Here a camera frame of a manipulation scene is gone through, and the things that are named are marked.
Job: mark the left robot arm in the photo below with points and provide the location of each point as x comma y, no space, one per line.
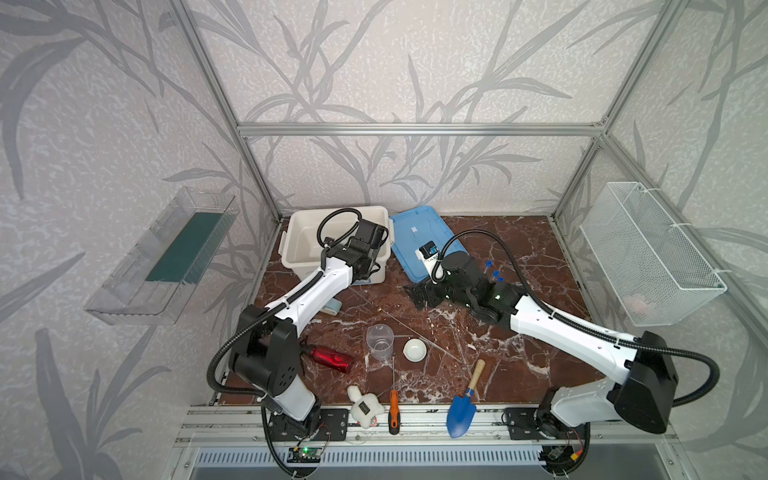
263,358

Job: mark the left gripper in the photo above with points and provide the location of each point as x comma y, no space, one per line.
372,262

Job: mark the glass stirring rod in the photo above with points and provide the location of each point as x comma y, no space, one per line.
398,312

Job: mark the red small object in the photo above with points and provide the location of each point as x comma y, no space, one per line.
329,358

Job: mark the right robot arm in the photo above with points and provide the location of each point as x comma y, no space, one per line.
638,386

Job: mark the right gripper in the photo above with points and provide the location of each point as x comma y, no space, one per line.
437,288

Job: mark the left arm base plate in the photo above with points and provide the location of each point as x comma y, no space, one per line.
322,424

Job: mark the blue garden trowel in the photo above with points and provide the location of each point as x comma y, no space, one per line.
462,409

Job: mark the white plastic bin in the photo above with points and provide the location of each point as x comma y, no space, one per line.
300,251

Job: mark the aluminium frame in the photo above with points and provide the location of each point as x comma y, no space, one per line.
527,107

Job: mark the pink object in basket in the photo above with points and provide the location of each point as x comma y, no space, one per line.
637,304

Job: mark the white wire basket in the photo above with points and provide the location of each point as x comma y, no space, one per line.
643,250

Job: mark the clear wall shelf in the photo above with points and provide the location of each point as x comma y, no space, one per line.
155,281

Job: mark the small white bowl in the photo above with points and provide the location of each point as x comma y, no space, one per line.
415,350

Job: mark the green circuit board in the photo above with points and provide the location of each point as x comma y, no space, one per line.
304,455

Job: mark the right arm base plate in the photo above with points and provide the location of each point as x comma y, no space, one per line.
527,423

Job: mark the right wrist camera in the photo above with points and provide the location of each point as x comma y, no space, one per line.
429,255

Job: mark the grey-blue flat tool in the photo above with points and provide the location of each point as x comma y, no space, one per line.
332,307

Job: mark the clear measuring cup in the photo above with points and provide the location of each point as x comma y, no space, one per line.
380,341

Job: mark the orange handled screwdriver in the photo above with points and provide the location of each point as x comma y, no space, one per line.
394,417

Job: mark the blue plastic bin lid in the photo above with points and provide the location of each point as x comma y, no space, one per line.
413,229

